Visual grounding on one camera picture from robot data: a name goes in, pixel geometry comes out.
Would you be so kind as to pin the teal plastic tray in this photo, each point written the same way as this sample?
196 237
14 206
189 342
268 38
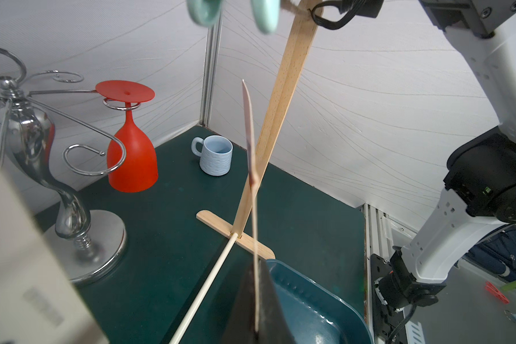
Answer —
313 314

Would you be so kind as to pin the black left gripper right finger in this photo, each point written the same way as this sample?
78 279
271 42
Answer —
271 325

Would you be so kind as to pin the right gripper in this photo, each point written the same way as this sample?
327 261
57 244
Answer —
349 9

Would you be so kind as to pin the red plastic goblet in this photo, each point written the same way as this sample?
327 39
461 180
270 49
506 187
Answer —
139 170

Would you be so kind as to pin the light blue mug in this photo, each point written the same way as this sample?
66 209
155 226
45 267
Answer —
215 154

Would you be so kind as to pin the chrome glass holder stand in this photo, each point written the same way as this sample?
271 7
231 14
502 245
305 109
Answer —
87 243

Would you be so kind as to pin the white postcard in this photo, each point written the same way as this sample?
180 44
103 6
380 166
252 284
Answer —
253 187
38 304

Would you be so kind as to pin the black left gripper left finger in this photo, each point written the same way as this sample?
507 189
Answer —
240 327

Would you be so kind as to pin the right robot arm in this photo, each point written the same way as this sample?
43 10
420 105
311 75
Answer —
479 192

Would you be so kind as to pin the wooden drying rack frame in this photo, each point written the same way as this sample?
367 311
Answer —
296 51

